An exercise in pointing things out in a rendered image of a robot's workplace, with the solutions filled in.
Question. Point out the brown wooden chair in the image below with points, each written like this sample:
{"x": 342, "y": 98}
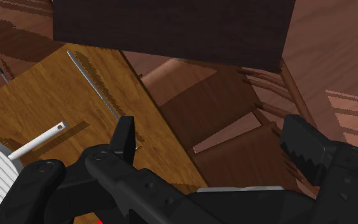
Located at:
{"x": 209, "y": 102}

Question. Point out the long thin grey rod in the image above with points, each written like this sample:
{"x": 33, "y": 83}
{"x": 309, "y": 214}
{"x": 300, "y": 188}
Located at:
{"x": 92, "y": 85}

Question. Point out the dark pen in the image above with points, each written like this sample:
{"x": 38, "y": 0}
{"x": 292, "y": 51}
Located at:
{"x": 0, "y": 71}

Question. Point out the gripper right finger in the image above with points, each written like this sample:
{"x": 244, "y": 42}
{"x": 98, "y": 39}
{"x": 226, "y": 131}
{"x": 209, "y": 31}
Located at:
{"x": 305, "y": 145}

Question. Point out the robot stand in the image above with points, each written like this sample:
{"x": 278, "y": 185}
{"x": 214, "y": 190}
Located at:
{"x": 172, "y": 31}

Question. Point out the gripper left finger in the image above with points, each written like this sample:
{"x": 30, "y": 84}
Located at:
{"x": 73, "y": 186}

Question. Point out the wooden table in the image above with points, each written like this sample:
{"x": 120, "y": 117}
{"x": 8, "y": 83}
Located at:
{"x": 57, "y": 93}

